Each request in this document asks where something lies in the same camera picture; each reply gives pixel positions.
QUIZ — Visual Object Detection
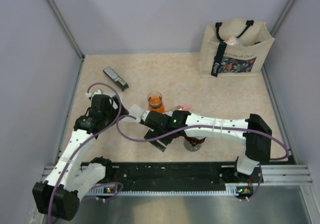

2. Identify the orange liquid glass carafe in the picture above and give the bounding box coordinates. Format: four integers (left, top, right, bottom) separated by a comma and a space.
147, 91, 165, 113

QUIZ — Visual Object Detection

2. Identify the black rectangular box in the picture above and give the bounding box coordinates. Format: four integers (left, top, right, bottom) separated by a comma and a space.
103, 66, 129, 91

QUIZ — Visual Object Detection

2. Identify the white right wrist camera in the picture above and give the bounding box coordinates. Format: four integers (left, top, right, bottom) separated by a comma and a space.
136, 110, 150, 123

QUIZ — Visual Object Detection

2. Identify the beige canvas tote bag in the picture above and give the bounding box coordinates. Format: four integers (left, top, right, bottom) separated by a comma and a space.
199, 18, 275, 78

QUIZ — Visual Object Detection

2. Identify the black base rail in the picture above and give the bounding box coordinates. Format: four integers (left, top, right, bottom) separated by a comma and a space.
98, 162, 261, 192

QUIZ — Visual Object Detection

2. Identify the aluminium front rail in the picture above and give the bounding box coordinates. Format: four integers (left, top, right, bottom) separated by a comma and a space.
33, 162, 312, 200

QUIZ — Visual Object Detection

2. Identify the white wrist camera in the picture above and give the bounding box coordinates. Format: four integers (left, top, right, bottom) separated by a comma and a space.
85, 89, 103, 100
136, 110, 150, 123

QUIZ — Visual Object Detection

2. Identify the pink item in bag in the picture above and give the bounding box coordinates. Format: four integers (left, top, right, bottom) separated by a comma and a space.
224, 36, 242, 46

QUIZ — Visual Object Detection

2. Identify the amber glass coffee dripper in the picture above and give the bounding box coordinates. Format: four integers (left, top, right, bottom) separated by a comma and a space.
183, 137, 206, 152

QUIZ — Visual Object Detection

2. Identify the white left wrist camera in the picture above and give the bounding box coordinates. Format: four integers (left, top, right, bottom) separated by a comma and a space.
85, 89, 103, 100

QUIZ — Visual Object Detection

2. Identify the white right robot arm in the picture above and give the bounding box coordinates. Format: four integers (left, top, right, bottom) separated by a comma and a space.
141, 110, 272, 182

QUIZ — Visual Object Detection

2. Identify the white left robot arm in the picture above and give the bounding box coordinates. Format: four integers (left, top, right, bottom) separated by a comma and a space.
32, 93, 128, 221

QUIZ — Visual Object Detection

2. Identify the baby oil bottle pink cap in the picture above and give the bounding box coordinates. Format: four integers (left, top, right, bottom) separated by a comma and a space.
164, 105, 190, 116

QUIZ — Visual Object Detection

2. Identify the white paper coffee filter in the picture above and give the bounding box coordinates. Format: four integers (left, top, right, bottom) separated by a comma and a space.
194, 136, 205, 140

